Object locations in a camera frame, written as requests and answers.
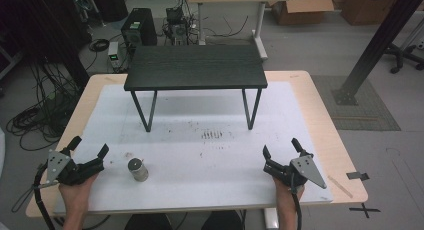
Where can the white desk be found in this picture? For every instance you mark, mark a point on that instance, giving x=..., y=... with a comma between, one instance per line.
x=233, y=0

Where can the small metal can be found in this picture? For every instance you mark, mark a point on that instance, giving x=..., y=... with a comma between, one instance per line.
x=138, y=171

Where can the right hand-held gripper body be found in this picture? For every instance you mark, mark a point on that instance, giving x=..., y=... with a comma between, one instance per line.
x=296, y=171

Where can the open cardboard box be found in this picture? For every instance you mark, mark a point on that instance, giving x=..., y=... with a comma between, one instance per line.
x=301, y=11

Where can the grey floor mat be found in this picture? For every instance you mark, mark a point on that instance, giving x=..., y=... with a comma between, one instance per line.
x=366, y=116

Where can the light wooden table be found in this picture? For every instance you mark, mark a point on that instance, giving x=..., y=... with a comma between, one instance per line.
x=333, y=123

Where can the white table mat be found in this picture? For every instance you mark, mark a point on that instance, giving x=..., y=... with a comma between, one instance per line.
x=200, y=176

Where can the person's right hand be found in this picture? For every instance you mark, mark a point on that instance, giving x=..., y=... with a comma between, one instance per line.
x=284, y=193

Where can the grey bench power supply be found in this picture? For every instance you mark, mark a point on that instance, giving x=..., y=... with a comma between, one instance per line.
x=114, y=53

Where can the black wooden riser shelf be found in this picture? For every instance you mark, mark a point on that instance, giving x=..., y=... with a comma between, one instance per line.
x=195, y=67

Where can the black office chair base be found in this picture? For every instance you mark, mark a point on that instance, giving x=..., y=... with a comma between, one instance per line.
x=401, y=58

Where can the black tape piece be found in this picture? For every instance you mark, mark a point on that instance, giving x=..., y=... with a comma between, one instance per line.
x=357, y=175

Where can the black metal frame post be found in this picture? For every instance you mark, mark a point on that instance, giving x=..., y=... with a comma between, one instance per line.
x=376, y=46

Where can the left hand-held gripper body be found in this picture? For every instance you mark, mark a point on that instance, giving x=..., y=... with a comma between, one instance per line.
x=63, y=168

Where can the person's left hand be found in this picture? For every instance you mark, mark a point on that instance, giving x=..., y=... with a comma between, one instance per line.
x=77, y=193

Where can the open electronics unit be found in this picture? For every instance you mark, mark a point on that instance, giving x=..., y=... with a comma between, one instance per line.
x=176, y=26

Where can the black computer tower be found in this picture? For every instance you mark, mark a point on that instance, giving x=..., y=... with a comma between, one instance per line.
x=140, y=28

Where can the beige tape strip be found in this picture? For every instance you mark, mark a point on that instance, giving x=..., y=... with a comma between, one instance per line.
x=340, y=187

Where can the large closed cardboard box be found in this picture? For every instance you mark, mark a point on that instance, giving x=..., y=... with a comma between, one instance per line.
x=366, y=6

